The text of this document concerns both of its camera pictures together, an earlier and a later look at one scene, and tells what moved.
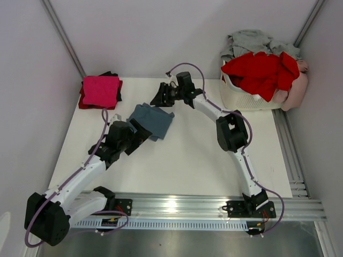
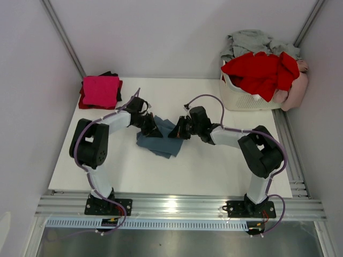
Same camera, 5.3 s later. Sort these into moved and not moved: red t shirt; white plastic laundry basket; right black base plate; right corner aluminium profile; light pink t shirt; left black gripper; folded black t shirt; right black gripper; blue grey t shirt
Moved: blue grey t shirt; right black gripper; left black gripper
Not moved: right black base plate; folded black t shirt; white plastic laundry basket; right corner aluminium profile; light pink t shirt; red t shirt
